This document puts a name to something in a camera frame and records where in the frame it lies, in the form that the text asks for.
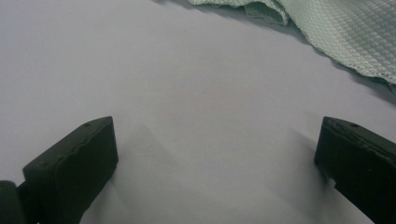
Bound light green cloth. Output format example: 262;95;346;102
188;0;396;94

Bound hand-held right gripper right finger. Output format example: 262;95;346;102
314;116;396;224

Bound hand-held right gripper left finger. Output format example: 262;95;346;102
18;116;120;224

